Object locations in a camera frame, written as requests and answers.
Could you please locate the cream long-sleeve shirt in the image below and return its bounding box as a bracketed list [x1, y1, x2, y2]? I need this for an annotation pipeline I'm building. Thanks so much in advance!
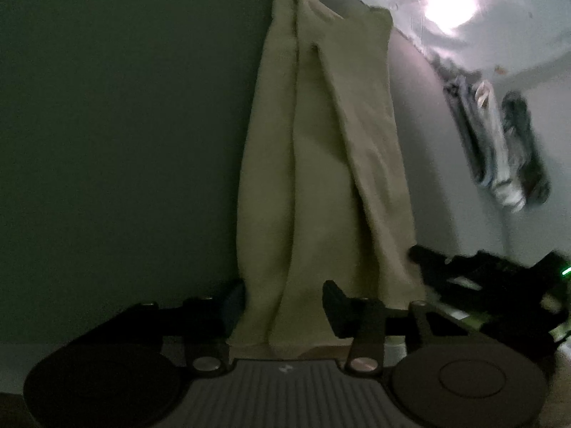
[228, 0, 425, 360]

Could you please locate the pile of patterned clothes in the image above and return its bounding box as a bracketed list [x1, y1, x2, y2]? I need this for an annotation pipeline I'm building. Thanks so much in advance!
[443, 75, 551, 213]

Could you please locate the clear plastic storage bag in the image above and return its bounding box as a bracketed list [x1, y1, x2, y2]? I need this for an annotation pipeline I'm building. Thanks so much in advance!
[303, 0, 571, 269]

